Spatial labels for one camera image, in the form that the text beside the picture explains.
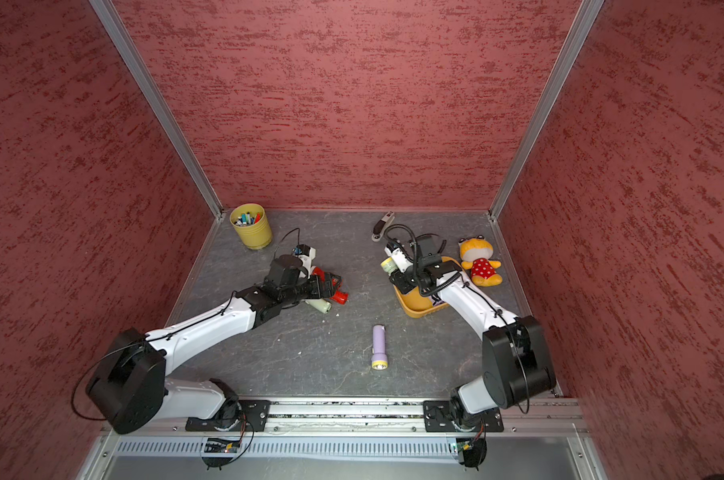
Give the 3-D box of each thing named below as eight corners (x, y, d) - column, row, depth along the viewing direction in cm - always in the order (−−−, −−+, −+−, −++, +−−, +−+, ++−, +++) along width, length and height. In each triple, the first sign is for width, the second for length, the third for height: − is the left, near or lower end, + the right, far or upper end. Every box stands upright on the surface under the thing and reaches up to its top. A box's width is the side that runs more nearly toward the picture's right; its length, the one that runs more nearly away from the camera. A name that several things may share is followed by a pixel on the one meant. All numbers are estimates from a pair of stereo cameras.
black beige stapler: (369, 239, 115) (369, 231, 111) (385, 216, 123) (386, 208, 119) (378, 243, 114) (378, 235, 110) (394, 219, 122) (394, 211, 118)
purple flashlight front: (371, 370, 84) (371, 367, 81) (371, 328, 91) (371, 324, 89) (387, 370, 84) (387, 367, 81) (385, 328, 92) (386, 324, 89)
